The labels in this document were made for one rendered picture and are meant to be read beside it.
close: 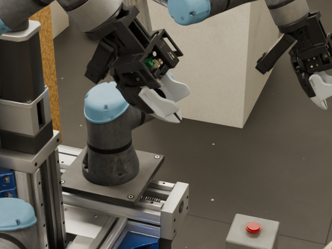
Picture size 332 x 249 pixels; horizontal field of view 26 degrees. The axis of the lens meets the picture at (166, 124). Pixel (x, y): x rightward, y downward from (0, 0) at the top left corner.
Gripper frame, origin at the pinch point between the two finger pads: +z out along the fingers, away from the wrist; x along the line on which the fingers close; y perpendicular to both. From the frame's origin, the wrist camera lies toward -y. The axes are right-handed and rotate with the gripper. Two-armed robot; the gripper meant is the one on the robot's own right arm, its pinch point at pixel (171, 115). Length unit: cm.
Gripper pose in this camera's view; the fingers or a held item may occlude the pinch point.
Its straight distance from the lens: 113.3
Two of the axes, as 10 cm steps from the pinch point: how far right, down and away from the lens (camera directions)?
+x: 4.9, -7.2, 5.0
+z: 5.6, 6.9, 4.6
